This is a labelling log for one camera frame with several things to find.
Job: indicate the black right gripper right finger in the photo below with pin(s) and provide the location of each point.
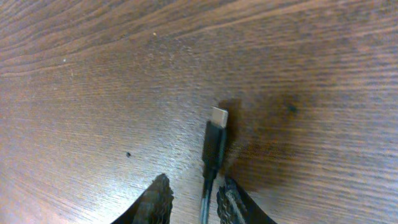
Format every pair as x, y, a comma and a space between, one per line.
235, 206

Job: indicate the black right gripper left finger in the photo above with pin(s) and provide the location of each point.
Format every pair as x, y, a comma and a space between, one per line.
154, 205

